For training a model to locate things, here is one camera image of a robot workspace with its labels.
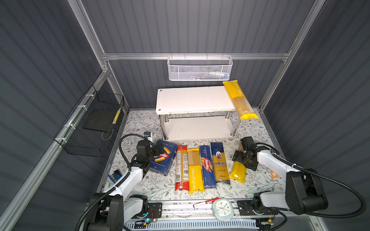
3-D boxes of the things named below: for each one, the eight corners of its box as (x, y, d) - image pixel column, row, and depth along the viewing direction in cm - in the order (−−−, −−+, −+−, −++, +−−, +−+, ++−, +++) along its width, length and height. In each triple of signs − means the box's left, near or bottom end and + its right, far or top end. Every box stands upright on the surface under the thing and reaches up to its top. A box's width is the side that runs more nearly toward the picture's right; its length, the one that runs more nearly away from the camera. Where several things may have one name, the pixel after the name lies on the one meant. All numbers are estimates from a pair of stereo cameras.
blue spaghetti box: (202, 188, 82) (203, 186, 79) (200, 148, 99) (200, 145, 96) (215, 188, 82) (216, 186, 79) (210, 148, 99) (211, 145, 96)
